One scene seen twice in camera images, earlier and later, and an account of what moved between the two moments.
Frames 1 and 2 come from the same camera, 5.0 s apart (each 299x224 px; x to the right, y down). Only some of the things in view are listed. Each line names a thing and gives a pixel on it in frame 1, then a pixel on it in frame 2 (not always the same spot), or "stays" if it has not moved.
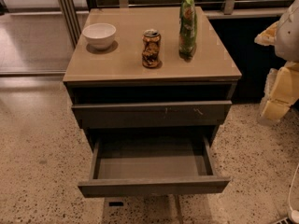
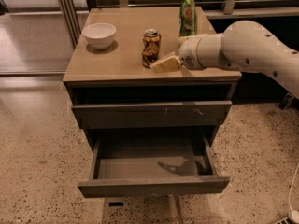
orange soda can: (150, 49) stays
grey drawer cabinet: (149, 112) stays
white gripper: (288, 37) → (188, 52)
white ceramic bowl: (99, 35) stays
